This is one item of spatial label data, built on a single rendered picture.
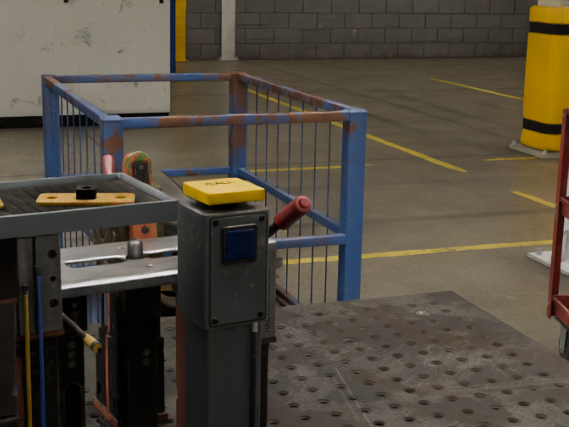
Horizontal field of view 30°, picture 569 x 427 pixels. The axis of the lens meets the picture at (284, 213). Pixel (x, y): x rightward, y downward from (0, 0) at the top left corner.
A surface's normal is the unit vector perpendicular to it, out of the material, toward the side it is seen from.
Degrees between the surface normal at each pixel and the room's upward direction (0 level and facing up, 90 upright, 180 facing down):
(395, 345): 0
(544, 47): 90
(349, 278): 90
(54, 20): 90
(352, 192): 90
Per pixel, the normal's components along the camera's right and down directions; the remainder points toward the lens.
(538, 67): -0.94, 0.07
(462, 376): 0.02, -0.97
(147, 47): 0.34, 0.22
